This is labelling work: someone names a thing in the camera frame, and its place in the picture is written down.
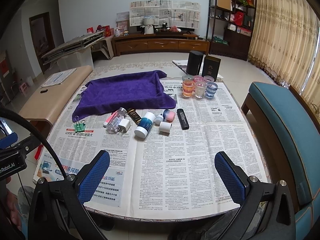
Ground green binder clips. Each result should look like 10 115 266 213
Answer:
74 116 86 133

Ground white flower bucket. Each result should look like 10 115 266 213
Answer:
142 16 156 35

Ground pink blue round container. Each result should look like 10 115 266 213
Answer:
163 109 176 122

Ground beige bench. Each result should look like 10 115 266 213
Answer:
19 66 93 137

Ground pale purple glass cup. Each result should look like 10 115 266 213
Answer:
203 75 215 83

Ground newspaper-covered television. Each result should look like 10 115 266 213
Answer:
129 0 201 29

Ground black square tea tin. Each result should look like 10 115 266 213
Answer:
202 55 221 81

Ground clear glass bottle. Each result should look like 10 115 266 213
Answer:
106 107 127 134

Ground dark wooden display shelf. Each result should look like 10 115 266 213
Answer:
206 0 257 61

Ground newspaper table cover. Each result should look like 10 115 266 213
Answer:
48 80 268 221

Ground dark wooden door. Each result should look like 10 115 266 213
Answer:
29 12 55 74

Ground beige patterned curtain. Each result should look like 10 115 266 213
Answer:
248 0 319 110

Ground blue white plastic bottle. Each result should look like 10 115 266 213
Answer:
135 112 156 139

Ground paper sheet on bench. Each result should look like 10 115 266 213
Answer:
40 68 76 88

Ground folded grey table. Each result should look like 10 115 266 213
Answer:
41 31 105 64

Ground white charger plug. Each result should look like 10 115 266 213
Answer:
118 118 131 133

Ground wooden TV cabinet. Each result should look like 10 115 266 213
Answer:
112 31 210 56

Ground person's left hand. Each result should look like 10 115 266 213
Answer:
5 187 22 231

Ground left hand-held gripper device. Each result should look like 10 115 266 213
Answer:
1 109 43 180

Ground white tape roll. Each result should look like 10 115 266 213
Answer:
159 121 172 134

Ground black gold tube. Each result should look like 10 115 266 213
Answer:
127 108 142 125

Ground teal cushioned chair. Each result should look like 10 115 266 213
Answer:
241 82 319 239

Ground pink glass cup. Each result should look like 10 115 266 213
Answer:
193 75 204 83

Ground small white plastic bottle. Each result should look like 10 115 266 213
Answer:
155 114 164 126

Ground purple towel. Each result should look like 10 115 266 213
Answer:
72 70 176 122

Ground pink highlighter pen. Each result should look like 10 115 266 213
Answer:
103 112 117 128

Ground teal glass cup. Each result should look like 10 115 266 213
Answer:
182 75 193 82

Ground orange glass cup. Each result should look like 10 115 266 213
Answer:
182 80 195 98

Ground white glass cup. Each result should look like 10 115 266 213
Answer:
195 81 207 99

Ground black cable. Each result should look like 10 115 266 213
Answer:
0 107 68 205

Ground blue glass cup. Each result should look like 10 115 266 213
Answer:
204 82 218 99

